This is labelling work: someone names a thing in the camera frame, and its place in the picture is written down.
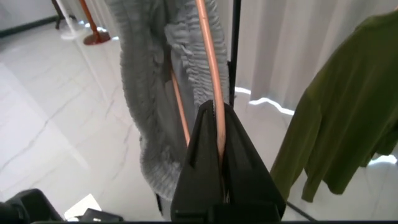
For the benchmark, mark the brown round-base stand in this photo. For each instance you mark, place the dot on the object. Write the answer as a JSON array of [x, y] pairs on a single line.
[[96, 38]]

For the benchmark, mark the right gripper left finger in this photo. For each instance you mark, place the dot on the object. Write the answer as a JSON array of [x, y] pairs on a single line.
[[200, 174]]

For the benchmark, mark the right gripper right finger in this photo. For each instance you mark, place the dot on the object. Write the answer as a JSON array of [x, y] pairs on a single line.
[[248, 180]]

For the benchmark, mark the green long-sleeved shirt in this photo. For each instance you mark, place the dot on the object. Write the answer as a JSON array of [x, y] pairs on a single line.
[[342, 109]]

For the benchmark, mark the pink clothes hanger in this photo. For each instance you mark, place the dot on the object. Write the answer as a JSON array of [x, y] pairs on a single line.
[[211, 56]]

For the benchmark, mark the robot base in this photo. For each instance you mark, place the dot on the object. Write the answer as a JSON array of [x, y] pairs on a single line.
[[31, 207]]

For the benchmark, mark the black clothes rack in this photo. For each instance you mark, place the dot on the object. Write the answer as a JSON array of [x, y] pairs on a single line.
[[235, 46]]

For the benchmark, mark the pale grey ribbed garment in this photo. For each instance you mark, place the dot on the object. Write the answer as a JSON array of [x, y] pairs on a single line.
[[143, 77]]

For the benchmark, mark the white curtain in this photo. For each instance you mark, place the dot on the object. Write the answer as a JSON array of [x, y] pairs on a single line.
[[280, 46]]

